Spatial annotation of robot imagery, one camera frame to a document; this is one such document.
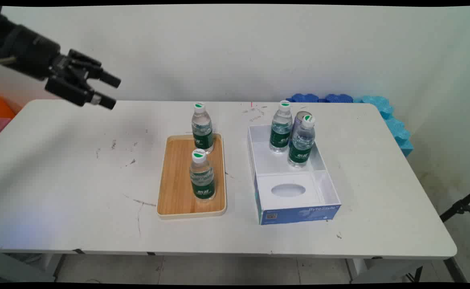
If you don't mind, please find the grey table leg frame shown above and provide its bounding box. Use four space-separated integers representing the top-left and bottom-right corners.
0 253 65 283
345 258 422 284

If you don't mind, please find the white blue cardboard box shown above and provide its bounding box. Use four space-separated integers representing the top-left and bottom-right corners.
247 123 342 226

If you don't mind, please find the black tripod stand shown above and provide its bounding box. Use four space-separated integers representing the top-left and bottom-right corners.
439 187 470 283

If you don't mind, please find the water bottle green label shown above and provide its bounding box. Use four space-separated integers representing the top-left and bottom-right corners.
189 149 216 201
191 102 215 155
287 114 316 168
270 100 293 153

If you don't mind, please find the light blue foam mat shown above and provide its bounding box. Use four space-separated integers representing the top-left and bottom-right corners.
353 95 414 157

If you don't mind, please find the orange object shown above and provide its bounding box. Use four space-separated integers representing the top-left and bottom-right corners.
0 96 17 120

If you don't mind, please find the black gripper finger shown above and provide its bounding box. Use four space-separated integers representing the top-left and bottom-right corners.
60 49 122 88
45 75 117 110

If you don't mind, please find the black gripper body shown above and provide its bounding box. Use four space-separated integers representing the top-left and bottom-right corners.
12 23 72 81

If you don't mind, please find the purple silver drink can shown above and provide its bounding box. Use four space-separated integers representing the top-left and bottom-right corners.
290 111 313 146

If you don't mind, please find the wooden tray cream rim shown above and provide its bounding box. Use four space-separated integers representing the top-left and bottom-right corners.
156 134 227 219

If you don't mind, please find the dark blue foam mat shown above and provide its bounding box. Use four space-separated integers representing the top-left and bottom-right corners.
286 93 354 103

